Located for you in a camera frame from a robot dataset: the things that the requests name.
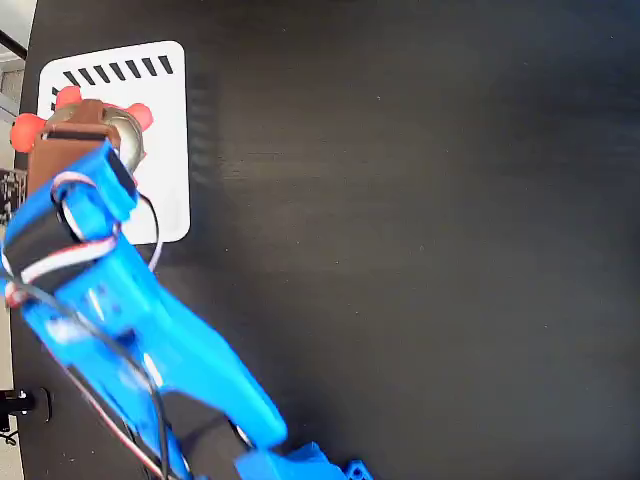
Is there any red turtle toy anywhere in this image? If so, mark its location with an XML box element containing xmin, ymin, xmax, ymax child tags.
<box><xmin>10</xmin><ymin>85</ymin><xmax>155</xmax><ymax>175</ymax></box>

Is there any white tray with black stripes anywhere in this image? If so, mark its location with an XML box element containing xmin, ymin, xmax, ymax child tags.
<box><xmin>37</xmin><ymin>39</ymin><xmax>192</xmax><ymax>246</ymax></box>

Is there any black metal bar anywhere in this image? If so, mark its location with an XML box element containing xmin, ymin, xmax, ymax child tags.
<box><xmin>0</xmin><ymin>28</ymin><xmax>29</xmax><ymax>60</ymax></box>

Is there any black table clamp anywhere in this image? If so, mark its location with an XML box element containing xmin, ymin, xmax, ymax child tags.
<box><xmin>0</xmin><ymin>387</ymin><xmax>55</xmax><ymax>446</ymax></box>

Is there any bare camera circuit board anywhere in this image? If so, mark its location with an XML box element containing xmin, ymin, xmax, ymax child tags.
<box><xmin>0</xmin><ymin>168</ymin><xmax>29</xmax><ymax>227</ymax></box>

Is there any red white servo wire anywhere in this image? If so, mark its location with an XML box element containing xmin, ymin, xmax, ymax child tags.
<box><xmin>0</xmin><ymin>172</ymin><xmax>169</xmax><ymax>480</ymax></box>

